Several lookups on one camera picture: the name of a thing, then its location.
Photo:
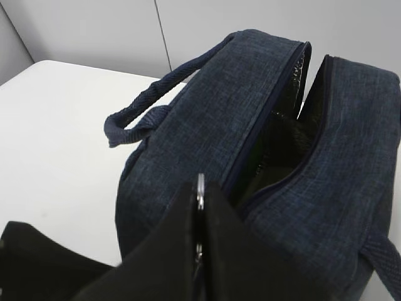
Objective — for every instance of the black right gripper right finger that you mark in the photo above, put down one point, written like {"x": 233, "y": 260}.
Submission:
{"x": 235, "y": 265}

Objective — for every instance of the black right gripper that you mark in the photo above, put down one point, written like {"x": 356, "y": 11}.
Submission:
{"x": 34, "y": 267}

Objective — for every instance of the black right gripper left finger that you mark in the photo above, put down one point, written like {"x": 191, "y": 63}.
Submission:
{"x": 163, "y": 266}

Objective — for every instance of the dark navy lunch bag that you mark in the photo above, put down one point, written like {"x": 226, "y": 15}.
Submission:
{"x": 324, "y": 200}

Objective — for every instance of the green cucumber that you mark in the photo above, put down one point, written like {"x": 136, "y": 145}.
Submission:
{"x": 259, "y": 154}

